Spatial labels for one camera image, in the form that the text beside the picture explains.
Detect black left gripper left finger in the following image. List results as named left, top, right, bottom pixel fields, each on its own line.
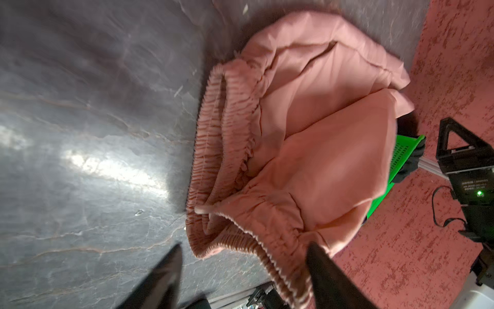
left=117, top=244, right=183, bottom=309

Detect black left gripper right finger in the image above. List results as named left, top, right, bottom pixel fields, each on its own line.
left=306, top=242, right=377, bottom=309

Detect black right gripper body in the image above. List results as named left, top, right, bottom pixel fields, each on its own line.
left=436, top=118, right=493, bottom=247

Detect pink drawstring shorts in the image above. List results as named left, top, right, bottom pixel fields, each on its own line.
left=186, top=11, right=414, bottom=308

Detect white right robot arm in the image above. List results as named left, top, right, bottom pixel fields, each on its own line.
left=436, top=118, right=493, bottom=308

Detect black shorts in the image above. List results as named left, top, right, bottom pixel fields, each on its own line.
left=392, top=111, right=426, bottom=184

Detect green plastic basket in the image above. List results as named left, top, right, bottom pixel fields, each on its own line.
left=364, top=135, right=425, bottom=221

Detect right aluminium corner post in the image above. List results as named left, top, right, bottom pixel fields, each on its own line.
left=418, top=157, right=448, bottom=180

